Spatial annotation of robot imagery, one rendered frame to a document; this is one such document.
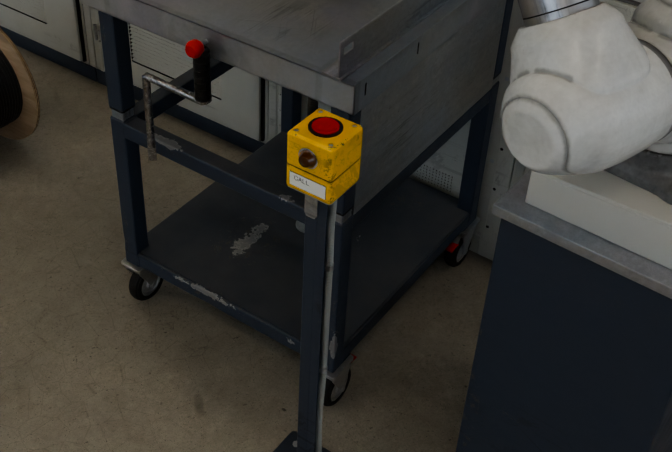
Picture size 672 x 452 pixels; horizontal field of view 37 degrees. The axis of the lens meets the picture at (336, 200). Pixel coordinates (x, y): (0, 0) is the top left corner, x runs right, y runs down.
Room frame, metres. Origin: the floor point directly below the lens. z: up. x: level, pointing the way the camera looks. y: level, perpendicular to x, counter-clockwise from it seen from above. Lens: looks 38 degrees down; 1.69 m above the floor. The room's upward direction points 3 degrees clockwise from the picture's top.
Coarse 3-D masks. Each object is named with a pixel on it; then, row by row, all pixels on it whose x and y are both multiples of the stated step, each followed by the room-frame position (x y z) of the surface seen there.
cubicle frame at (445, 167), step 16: (512, 16) 1.95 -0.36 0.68; (512, 32) 1.94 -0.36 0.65; (304, 96) 2.23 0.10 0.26; (304, 112) 2.23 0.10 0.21; (496, 112) 1.95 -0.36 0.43; (464, 128) 1.99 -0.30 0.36; (496, 128) 1.94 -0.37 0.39; (448, 144) 2.00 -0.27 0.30; (464, 144) 1.98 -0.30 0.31; (496, 144) 1.94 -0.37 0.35; (432, 160) 2.02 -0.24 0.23; (448, 160) 2.00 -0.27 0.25; (464, 160) 1.98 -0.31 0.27; (496, 160) 1.93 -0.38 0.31; (416, 176) 2.05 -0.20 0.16; (432, 176) 2.02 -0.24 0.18; (448, 176) 2.00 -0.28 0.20; (448, 192) 1.99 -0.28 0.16; (480, 192) 1.95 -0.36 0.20; (480, 208) 1.94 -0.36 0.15; (480, 224) 1.94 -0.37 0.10
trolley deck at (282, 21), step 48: (96, 0) 1.67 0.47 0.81; (144, 0) 1.61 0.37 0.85; (192, 0) 1.62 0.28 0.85; (240, 0) 1.63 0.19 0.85; (288, 0) 1.64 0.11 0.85; (336, 0) 1.65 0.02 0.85; (384, 0) 1.66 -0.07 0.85; (480, 0) 1.73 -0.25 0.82; (240, 48) 1.48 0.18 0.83; (288, 48) 1.47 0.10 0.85; (336, 48) 1.48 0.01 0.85; (432, 48) 1.58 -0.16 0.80; (336, 96) 1.38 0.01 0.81
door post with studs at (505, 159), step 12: (504, 144) 1.93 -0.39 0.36; (504, 156) 1.93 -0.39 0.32; (504, 168) 1.93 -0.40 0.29; (504, 180) 1.92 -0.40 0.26; (492, 192) 1.94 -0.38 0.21; (504, 192) 1.92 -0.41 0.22; (492, 204) 1.93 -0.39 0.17; (492, 216) 1.93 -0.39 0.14; (492, 228) 1.93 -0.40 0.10; (480, 240) 1.94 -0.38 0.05; (492, 240) 1.92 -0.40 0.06; (480, 252) 1.94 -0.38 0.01; (492, 252) 1.92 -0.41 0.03
